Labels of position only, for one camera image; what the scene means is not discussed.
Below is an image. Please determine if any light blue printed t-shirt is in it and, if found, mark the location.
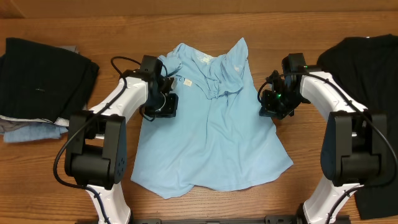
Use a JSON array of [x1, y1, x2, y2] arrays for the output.
[[131, 39, 293, 199]]

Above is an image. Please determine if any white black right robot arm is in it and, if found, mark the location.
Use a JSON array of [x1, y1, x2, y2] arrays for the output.
[[257, 53, 397, 224]]

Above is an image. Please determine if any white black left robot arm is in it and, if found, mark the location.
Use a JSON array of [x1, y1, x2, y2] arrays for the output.
[[53, 55, 178, 223]]

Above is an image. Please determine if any black unfolded shirt pile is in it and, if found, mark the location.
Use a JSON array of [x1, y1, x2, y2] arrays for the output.
[[317, 34, 397, 220]]

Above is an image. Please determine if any folded black garment on stack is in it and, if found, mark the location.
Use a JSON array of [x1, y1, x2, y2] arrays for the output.
[[1, 37, 99, 122]]

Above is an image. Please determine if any folded blue garment under stack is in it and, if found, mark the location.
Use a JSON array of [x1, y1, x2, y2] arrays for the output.
[[3, 123, 68, 143]]

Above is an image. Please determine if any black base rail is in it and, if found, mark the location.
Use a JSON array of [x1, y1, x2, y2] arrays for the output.
[[131, 215, 305, 224]]

